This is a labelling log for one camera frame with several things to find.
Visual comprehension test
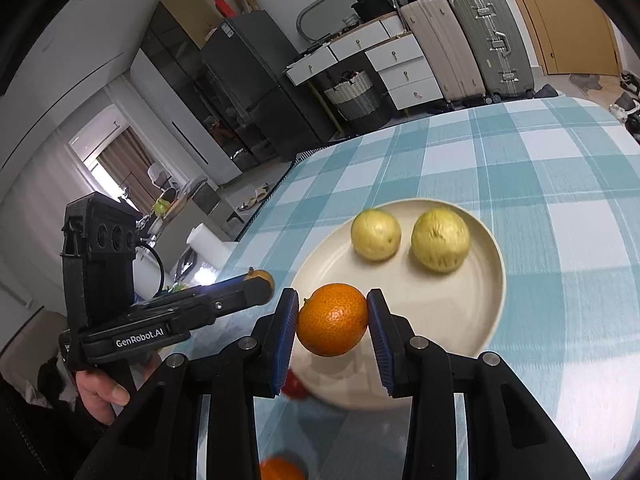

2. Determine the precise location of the white paper towel roll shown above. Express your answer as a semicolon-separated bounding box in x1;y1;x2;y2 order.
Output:
186;223;234;267

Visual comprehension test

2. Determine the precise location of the cream round plate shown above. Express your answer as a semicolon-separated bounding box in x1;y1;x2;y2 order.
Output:
282;198;506;413

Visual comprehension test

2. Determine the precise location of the small yellow pear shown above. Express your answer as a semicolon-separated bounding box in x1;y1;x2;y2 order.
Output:
350;209;402;262

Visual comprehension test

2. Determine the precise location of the red tomato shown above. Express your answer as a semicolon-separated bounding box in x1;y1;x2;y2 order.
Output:
281;370;310;401

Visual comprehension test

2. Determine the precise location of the white drawer desk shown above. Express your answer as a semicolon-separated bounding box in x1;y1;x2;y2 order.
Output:
285;12;446;111

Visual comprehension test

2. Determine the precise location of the small yellow-brown round fruit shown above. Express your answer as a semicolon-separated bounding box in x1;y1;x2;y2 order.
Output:
248;269;275;292

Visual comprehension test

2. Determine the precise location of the oval grey-framed mirror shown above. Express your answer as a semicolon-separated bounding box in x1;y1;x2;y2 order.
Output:
296;0;357;43

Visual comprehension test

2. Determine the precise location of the grey trash bin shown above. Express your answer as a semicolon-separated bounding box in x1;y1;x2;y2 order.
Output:
192;180;221;214

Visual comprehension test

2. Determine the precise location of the black cable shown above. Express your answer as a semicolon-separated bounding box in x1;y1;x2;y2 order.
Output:
136;241;167;297

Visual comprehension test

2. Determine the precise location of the pair of slippers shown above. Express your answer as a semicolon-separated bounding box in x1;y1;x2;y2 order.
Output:
239;185;274;211

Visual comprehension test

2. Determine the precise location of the grey refrigerator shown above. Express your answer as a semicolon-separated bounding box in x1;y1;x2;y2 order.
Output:
201;10;337;163

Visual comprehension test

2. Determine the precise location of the small orange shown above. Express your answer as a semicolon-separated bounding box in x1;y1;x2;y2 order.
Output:
259;456;307;480

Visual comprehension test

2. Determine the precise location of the teal checked tablecloth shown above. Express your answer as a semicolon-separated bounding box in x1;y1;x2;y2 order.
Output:
197;95;640;480

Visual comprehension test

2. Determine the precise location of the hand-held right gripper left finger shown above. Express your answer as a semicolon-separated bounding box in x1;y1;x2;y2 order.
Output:
75;287;301;480

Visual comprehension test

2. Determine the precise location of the large yellow pear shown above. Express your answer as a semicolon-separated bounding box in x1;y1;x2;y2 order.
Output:
411;208;472;274

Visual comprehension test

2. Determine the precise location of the wooden door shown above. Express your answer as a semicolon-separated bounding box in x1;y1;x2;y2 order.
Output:
492;0;622;77

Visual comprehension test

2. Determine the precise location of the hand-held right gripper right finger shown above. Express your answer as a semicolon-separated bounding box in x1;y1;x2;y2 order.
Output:
366;288;593;480

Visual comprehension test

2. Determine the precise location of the pile of shoes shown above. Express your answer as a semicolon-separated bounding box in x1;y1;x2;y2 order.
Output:
607;70;640;133

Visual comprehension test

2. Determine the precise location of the person's left hand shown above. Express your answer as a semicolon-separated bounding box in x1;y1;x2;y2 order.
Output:
75;352;163;426

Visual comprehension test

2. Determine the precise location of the beige suitcase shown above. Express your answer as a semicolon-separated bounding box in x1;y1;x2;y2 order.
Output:
400;0;487;109

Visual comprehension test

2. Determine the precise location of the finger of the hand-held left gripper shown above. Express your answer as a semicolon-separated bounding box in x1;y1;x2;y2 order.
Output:
167;279;251;303
200;282;275;322

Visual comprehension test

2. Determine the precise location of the dark glass cabinet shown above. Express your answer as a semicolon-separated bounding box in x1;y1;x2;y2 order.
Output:
140;1;261;171

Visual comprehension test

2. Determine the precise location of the large orange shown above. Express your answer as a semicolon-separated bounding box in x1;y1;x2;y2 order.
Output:
296;283;370;357

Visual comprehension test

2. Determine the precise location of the grey floor mat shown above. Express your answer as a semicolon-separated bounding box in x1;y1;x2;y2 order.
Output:
569;74;607;92

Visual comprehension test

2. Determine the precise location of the white air conditioner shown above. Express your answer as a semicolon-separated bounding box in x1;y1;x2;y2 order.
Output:
67;105;127;149

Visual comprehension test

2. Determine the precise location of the silver suitcase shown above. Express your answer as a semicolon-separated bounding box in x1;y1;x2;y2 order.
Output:
448;0;537;104

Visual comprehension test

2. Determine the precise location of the brown curtain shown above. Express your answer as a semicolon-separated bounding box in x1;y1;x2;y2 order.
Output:
97;127;162;213

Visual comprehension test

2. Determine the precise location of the large cardboard box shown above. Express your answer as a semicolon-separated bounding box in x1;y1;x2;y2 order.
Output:
162;0;223;48

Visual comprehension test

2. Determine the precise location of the woven laundry basket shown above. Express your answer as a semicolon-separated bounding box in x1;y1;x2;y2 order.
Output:
324;71;392;132

